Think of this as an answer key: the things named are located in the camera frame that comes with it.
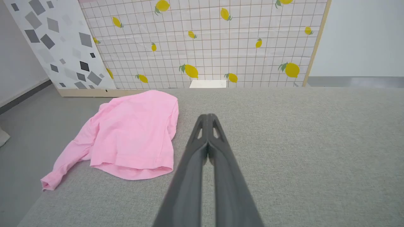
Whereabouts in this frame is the pink long-sleeved garment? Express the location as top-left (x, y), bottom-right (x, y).
top-left (40, 90), bottom-right (180, 191)

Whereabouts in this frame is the lemon print partition panel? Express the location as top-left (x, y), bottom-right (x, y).
top-left (78, 0), bottom-right (332, 90)

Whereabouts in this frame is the off-white object on floor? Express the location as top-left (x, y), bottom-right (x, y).
top-left (0, 128), bottom-right (11, 148)

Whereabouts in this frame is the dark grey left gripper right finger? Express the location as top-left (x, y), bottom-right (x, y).
top-left (207, 113), bottom-right (264, 227)

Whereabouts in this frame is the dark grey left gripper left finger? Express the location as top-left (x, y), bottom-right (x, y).
top-left (152, 113), bottom-right (209, 227)

